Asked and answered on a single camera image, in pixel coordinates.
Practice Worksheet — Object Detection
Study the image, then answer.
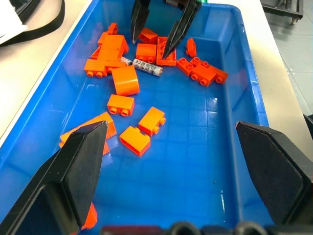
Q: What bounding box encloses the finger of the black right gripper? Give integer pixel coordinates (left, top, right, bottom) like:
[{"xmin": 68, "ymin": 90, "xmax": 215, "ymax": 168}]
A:
[
  {"xmin": 162, "ymin": 0, "xmax": 202, "ymax": 60},
  {"xmin": 130, "ymin": 0, "xmax": 152, "ymax": 45}
]

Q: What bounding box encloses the white sheet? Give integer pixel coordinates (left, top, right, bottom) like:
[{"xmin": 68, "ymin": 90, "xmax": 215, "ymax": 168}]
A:
[{"xmin": 0, "ymin": 0, "xmax": 28, "ymax": 46}]

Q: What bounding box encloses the large orange building brick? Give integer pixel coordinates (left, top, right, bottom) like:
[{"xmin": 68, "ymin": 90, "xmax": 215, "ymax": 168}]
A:
[{"xmin": 97, "ymin": 32, "xmax": 130, "ymax": 54}]

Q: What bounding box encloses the black cable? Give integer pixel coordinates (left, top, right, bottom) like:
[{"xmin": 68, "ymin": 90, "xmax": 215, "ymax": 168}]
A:
[{"xmin": 0, "ymin": 0, "xmax": 66, "ymax": 47}]

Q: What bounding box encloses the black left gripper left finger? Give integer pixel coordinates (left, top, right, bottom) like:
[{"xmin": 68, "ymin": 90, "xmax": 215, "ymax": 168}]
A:
[{"xmin": 0, "ymin": 120, "xmax": 109, "ymax": 235}]

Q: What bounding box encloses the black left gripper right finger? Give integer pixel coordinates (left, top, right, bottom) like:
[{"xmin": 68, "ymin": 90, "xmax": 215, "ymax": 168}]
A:
[{"xmin": 235, "ymin": 120, "xmax": 313, "ymax": 226}]

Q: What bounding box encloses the orange sloped building brick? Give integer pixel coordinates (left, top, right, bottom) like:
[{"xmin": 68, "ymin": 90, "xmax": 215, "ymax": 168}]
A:
[{"xmin": 58, "ymin": 111, "xmax": 117, "ymax": 155}]

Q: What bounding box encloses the black wheeled cart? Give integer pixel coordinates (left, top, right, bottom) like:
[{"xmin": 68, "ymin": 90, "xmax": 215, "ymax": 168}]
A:
[{"xmin": 261, "ymin": 0, "xmax": 304, "ymax": 25}]

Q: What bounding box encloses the orange curved building brick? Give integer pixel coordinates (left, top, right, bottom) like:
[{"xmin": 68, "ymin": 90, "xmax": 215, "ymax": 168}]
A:
[{"xmin": 111, "ymin": 65, "xmax": 141, "ymax": 96}]

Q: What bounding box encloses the blue plastic bin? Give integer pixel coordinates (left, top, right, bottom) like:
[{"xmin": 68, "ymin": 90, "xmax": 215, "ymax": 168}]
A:
[{"xmin": 0, "ymin": 0, "xmax": 275, "ymax": 232}]

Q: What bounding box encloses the orange hollow-side building brick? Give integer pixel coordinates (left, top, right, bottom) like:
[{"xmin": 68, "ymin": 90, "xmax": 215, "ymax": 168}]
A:
[{"xmin": 156, "ymin": 36, "xmax": 178, "ymax": 67}]

